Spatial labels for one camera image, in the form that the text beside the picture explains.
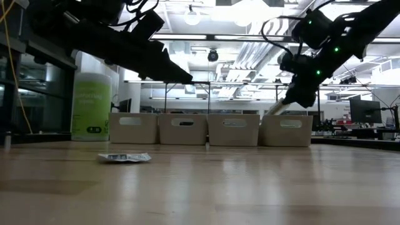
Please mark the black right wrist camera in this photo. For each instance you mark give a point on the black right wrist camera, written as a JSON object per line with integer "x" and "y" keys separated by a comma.
{"x": 290, "y": 62}

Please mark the round ceiling lamp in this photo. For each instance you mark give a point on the round ceiling lamp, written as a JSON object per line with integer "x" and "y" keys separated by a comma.
{"x": 192, "y": 17}

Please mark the small white post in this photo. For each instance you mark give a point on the small white post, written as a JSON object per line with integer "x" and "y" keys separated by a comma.
{"x": 7, "y": 139}

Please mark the black computer monitor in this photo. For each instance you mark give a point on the black computer monitor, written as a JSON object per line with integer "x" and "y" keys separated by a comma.
{"x": 365, "y": 111}

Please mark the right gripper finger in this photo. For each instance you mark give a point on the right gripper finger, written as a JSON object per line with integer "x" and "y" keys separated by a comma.
{"x": 297, "y": 97}
{"x": 289, "y": 95}

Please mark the small dark monitor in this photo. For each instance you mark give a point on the small dark monitor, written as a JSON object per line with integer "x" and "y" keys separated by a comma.
{"x": 125, "y": 105}

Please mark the black overhead light bar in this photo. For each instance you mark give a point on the black overhead light bar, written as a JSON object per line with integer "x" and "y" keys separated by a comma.
{"x": 218, "y": 37}

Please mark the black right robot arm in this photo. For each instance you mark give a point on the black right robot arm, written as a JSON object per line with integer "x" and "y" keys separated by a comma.
{"x": 368, "y": 18}

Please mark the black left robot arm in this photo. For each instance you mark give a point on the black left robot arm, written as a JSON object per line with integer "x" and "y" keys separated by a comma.
{"x": 78, "y": 28}

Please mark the green striped gauze packet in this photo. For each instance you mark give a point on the green striped gauze packet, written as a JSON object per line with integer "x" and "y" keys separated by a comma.
{"x": 276, "y": 107}

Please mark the silver ventilation duct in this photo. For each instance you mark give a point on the silver ventilation duct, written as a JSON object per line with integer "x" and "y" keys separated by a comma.
{"x": 253, "y": 53}

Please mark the black ceiling-hung camera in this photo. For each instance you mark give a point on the black ceiling-hung camera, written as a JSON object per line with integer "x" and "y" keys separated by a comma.
{"x": 213, "y": 55}

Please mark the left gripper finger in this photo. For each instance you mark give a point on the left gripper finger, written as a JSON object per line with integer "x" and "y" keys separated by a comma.
{"x": 162, "y": 76}
{"x": 175, "y": 70}

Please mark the black ceiling spotlight cluster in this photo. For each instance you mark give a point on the black ceiling spotlight cluster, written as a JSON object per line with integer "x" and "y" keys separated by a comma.
{"x": 348, "y": 80}

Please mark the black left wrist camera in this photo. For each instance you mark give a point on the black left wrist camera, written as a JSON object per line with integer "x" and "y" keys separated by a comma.
{"x": 147, "y": 25}

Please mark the grey plastic bin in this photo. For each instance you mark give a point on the grey plastic bin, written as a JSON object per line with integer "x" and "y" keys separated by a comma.
{"x": 233, "y": 137}
{"x": 132, "y": 131}
{"x": 182, "y": 134}
{"x": 286, "y": 137}

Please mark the dark background desk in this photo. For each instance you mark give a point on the dark background desk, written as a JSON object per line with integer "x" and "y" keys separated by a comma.
{"x": 359, "y": 132}

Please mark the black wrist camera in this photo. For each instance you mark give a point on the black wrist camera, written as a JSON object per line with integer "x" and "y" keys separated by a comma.
{"x": 290, "y": 62}
{"x": 147, "y": 25}

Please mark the green wipes canister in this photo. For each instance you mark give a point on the green wipes canister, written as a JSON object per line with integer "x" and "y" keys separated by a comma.
{"x": 91, "y": 106}

